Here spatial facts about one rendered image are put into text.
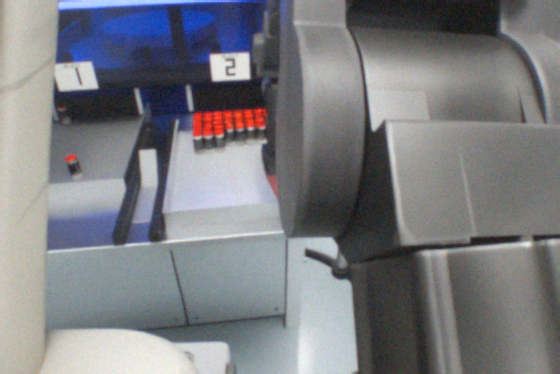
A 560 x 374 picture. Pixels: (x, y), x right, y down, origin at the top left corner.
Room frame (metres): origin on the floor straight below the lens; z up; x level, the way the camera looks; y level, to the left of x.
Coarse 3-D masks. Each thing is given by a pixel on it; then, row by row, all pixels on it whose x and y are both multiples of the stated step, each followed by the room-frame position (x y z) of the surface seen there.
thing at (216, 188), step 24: (192, 144) 0.74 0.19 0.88; (192, 168) 0.65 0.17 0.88; (216, 168) 0.65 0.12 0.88; (240, 168) 0.65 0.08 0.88; (168, 192) 0.53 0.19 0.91; (192, 192) 0.57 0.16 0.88; (216, 192) 0.57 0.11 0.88; (240, 192) 0.57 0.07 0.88; (264, 192) 0.57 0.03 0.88; (168, 216) 0.47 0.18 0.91; (192, 216) 0.48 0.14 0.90; (216, 216) 0.48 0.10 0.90; (240, 216) 0.49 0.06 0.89; (264, 216) 0.49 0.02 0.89
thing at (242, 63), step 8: (216, 56) 0.85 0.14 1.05; (224, 56) 0.85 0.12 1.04; (232, 56) 0.85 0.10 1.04; (240, 56) 0.85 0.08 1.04; (248, 56) 0.86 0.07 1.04; (216, 64) 0.85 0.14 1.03; (224, 64) 0.85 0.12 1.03; (232, 64) 0.85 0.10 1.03; (240, 64) 0.85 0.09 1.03; (248, 64) 0.86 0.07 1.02; (216, 72) 0.85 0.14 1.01; (224, 72) 0.85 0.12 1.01; (232, 72) 0.85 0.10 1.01; (240, 72) 0.85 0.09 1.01; (248, 72) 0.86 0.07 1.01; (216, 80) 0.85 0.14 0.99
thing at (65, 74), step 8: (64, 64) 0.80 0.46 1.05; (72, 64) 0.80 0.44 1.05; (80, 64) 0.81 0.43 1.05; (88, 64) 0.81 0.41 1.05; (56, 72) 0.80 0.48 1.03; (64, 72) 0.80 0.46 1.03; (72, 72) 0.80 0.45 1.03; (80, 72) 0.81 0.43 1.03; (88, 72) 0.81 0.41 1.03; (64, 80) 0.80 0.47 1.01; (72, 80) 0.80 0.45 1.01; (88, 80) 0.81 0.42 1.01; (96, 80) 0.81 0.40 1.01; (64, 88) 0.80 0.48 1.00; (72, 88) 0.80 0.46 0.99; (80, 88) 0.80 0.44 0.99; (88, 88) 0.81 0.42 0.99
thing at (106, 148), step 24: (72, 120) 0.87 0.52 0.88; (96, 120) 0.87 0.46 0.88; (120, 120) 0.87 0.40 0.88; (144, 120) 0.82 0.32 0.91; (72, 144) 0.75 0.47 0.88; (96, 144) 0.75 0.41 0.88; (120, 144) 0.75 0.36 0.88; (96, 168) 0.65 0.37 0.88; (120, 168) 0.65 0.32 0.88; (72, 192) 0.55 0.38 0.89; (96, 192) 0.56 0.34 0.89; (120, 192) 0.56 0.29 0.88
